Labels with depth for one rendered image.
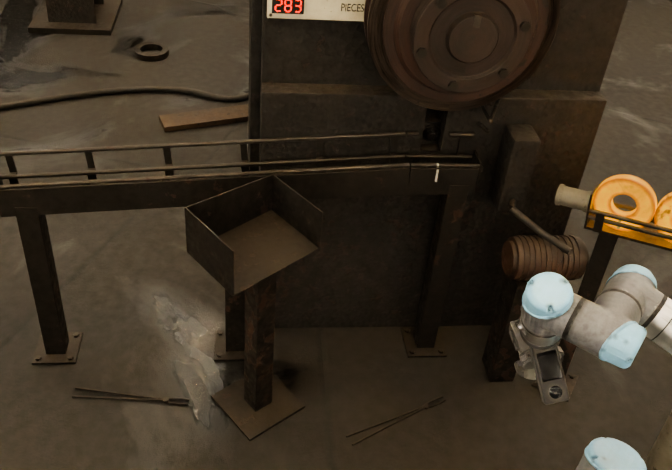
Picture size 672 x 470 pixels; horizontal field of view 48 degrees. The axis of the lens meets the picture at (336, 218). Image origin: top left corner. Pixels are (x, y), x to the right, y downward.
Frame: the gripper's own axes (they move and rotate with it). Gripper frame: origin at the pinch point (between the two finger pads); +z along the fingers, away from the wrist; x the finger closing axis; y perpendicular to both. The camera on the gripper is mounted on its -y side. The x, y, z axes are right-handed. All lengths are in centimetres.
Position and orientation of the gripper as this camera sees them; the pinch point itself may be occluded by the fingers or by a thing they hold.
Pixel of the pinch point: (536, 377)
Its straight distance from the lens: 155.8
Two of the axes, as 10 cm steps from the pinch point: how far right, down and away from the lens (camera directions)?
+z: 1.5, 5.2, 8.4
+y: -2.1, -8.2, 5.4
